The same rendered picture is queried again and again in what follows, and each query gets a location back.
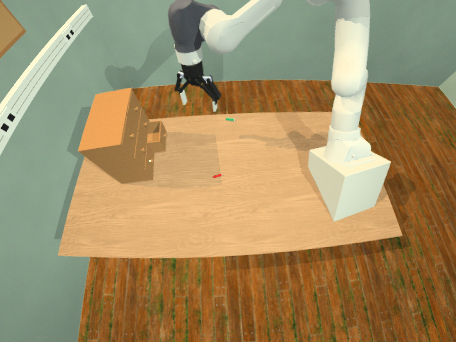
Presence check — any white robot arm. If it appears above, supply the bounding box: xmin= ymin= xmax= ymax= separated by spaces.
xmin=168 ymin=0 xmax=375 ymax=167

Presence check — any brown wooden chest of drawers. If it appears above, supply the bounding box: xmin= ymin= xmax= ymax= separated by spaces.
xmin=78 ymin=88 xmax=154 ymax=184

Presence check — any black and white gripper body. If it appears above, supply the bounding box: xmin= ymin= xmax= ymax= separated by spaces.
xmin=181 ymin=60 xmax=204 ymax=86

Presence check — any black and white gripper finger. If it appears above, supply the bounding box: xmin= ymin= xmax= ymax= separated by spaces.
xmin=174 ymin=70 xmax=191 ymax=105
xmin=194 ymin=75 xmax=221 ymax=112

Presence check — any brown wooden drawer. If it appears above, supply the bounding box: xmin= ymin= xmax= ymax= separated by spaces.
xmin=127 ymin=91 xmax=141 ymax=128
xmin=145 ymin=145 xmax=154 ymax=178
xmin=134 ymin=132 xmax=146 ymax=168
xmin=121 ymin=116 xmax=137 ymax=157
xmin=147 ymin=120 xmax=167 ymax=153
xmin=138 ymin=108 xmax=149 ymax=141

